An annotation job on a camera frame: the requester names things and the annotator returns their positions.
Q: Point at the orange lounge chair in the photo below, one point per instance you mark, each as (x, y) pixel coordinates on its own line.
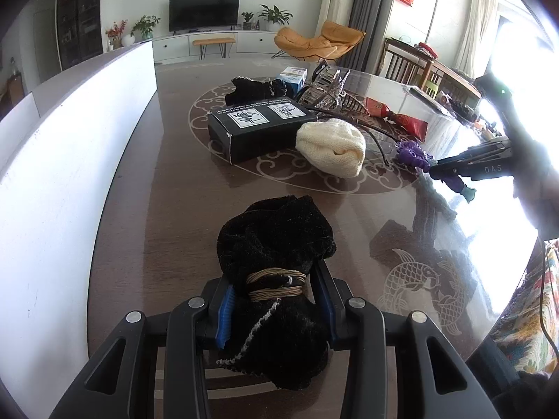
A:
(333, 42)

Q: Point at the purple flower toy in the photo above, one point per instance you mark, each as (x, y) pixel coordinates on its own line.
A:
(410, 154)

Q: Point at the red snack packet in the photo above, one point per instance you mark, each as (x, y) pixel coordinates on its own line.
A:
(413, 126)

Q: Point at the grey curtain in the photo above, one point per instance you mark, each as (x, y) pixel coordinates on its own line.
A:
(371, 17)

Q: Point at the white tv cabinet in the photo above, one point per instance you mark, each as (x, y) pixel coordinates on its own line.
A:
(179, 48)

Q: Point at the black rectangular box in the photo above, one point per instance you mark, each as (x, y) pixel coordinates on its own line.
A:
(248, 131)

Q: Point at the black knit pouch with band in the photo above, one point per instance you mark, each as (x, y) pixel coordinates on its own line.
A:
(266, 253)

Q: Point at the red flower vase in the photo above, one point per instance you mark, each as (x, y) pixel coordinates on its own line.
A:
(115, 33)

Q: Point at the green potted plant right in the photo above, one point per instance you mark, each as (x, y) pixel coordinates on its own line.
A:
(274, 18)

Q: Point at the black television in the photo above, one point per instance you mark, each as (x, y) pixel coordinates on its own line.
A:
(195, 14)

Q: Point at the green potted plant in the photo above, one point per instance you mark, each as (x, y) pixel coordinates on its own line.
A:
(274, 18)
(145, 26)

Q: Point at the dark glass cabinet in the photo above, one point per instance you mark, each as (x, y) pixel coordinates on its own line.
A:
(78, 31)

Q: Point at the wooden bench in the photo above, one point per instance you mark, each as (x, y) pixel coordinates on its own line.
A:
(224, 45)

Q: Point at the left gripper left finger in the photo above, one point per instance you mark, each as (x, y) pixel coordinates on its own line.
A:
(118, 381)

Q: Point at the blue white medicine box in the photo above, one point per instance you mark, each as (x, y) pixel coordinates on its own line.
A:
(294, 79)

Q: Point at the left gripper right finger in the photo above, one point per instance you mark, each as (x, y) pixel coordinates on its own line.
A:
(405, 359)

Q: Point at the black beaded fabric pouch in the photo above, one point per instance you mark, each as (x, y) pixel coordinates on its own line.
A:
(248, 91)

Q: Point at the green potted plant left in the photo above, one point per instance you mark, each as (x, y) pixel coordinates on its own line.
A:
(145, 26)

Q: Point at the wooden dining chair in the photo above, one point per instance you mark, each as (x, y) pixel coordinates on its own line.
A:
(408, 64)

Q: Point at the small potted plant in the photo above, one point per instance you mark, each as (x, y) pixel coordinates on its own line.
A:
(247, 18)

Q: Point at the cream knit hat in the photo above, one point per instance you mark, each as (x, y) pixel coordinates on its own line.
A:
(333, 146)

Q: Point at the rhinestone bow hair clip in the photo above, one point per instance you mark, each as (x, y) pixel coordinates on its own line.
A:
(326, 89)

